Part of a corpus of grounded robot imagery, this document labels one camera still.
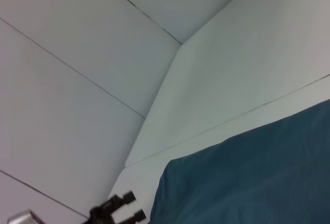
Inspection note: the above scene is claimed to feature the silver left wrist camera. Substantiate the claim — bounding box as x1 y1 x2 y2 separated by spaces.
7 209 42 224

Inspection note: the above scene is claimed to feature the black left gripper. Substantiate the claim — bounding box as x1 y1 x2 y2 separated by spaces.
88 191 147 224

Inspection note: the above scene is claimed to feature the teal blue FREE t-shirt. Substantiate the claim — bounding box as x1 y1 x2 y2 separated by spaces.
148 99 330 224

